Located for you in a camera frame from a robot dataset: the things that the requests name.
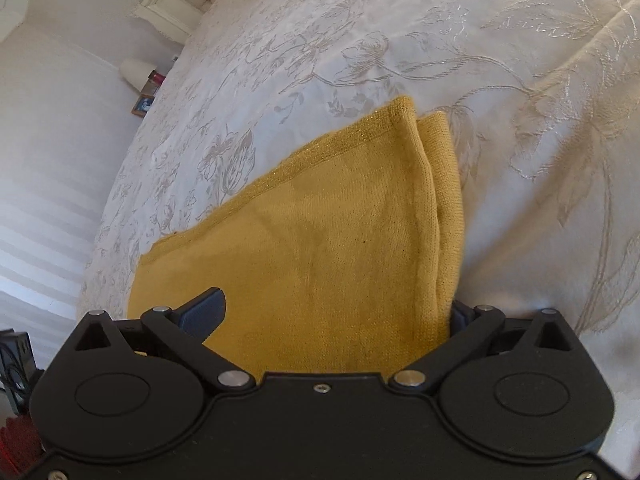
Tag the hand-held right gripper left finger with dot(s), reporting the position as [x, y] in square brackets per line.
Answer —
[205, 312]

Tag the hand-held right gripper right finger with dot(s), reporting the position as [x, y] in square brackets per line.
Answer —
[462, 317]

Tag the yellow knit sweater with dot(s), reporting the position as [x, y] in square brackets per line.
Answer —
[320, 250]

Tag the red textured object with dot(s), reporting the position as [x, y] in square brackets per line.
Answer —
[20, 442]

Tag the red candle jar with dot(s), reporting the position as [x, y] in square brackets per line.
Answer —
[157, 78]

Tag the white table lamp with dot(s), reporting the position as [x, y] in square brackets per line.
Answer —
[136, 73]

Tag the white embroidered bedspread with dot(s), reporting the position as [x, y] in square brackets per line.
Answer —
[400, 60]

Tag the white ornate headboard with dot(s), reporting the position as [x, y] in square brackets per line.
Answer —
[170, 0]

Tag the wooden picture frame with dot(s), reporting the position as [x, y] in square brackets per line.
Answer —
[144, 105]

